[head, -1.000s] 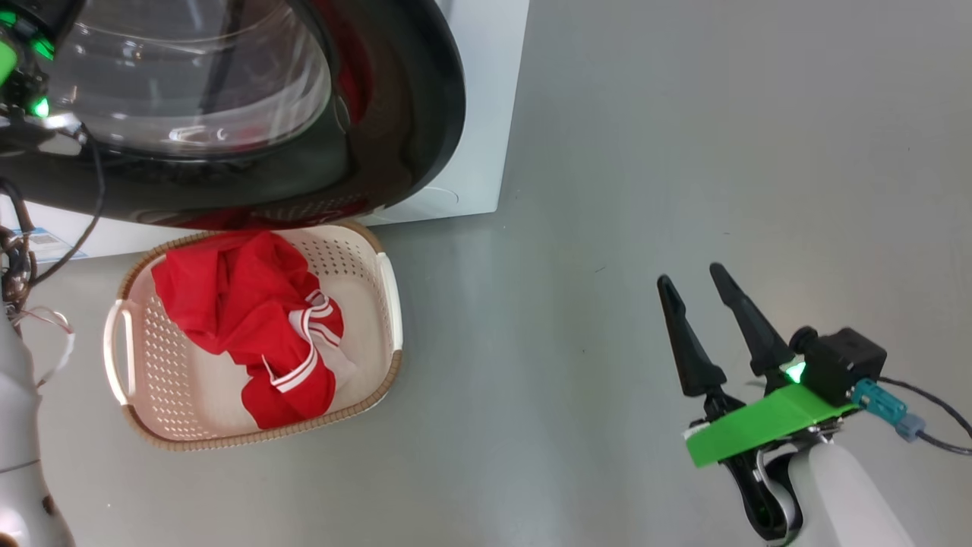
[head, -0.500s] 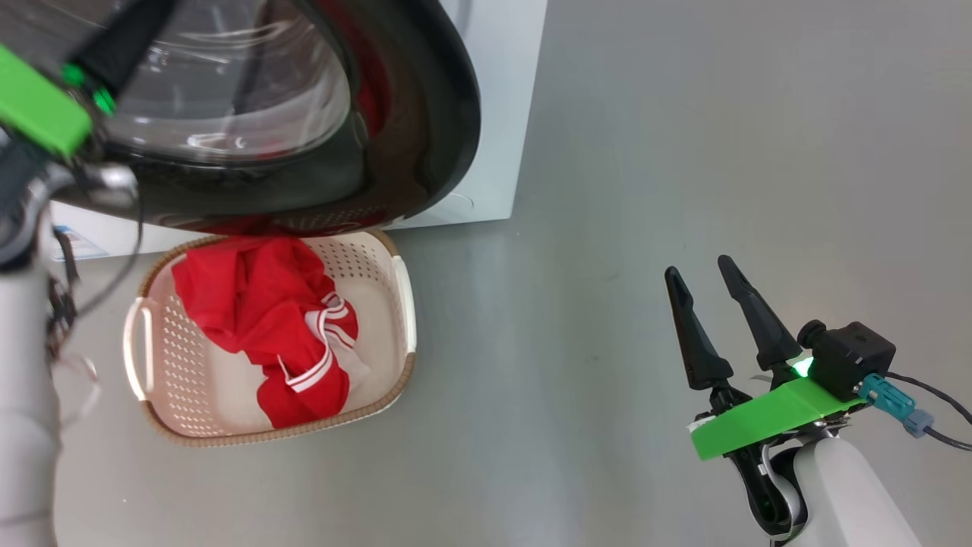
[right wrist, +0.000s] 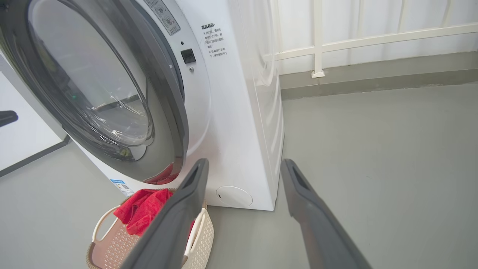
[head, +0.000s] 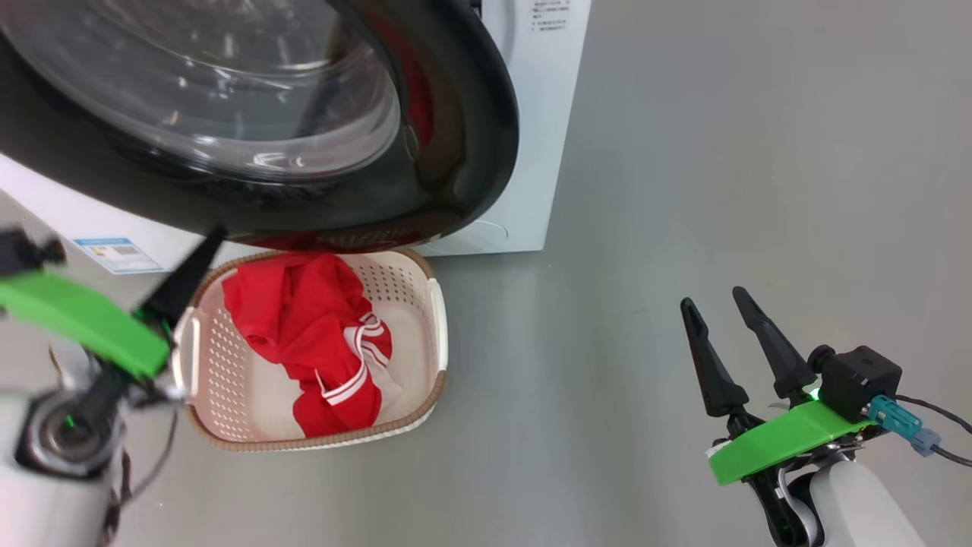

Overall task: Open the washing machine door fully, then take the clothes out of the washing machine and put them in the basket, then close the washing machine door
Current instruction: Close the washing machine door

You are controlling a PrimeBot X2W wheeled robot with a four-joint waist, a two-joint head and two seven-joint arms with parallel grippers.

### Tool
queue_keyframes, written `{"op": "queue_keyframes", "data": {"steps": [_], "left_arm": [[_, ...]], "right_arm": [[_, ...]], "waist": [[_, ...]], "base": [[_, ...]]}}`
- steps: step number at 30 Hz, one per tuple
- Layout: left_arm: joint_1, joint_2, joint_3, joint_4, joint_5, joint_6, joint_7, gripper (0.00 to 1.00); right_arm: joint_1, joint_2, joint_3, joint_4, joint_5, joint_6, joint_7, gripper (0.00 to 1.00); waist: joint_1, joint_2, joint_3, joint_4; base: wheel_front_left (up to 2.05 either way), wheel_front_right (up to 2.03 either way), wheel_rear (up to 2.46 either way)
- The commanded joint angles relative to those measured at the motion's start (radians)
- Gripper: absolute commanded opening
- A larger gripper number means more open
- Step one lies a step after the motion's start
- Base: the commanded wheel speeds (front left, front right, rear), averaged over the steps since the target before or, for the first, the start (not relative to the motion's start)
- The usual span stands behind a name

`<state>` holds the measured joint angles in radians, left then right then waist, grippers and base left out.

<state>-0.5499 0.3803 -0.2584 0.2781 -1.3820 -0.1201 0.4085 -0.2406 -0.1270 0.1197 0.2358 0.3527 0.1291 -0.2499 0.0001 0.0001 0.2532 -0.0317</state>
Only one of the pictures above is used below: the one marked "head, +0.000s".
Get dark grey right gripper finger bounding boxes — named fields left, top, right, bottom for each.
left=731, top=286, right=819, bottom=400
left=680, top=297, right=751, bottom=419

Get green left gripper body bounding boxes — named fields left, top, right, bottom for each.
left=0, top=271, right=172, bottom=380

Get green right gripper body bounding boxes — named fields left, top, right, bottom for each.
left=708, top=400, right=876, bottom=547

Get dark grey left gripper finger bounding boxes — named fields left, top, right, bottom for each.
left=140, top=226, right=228, bottom=329

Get red garment with white band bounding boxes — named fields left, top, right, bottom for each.
left=222, top=253, right=374, bottom=381

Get red garment with white stripes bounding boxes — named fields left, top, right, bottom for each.
left=292, top=311, right=404, bottom=439

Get washing machine door edge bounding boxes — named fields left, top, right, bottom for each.
left=0, top=0, right=520, bottom=254

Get cream perforated laundry basket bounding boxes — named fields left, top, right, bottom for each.
left=172, top=248, right=449, bottom=453

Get white front-load washing machine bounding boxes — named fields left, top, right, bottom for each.
left=0, top=0, right=592, bottom=275

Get blue energy label sticker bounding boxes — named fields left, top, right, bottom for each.
left=73, top=237, right=166, bottom=275

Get round white filter cover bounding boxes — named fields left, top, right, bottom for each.
left=414, top=219, right=510, bottom=249

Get small printed text sticker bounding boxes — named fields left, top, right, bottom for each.
left=530, top=0, right=570, bottom=33

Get right cable with teal connector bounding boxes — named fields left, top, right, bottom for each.
left=867, top=394, right=972, bottom=467

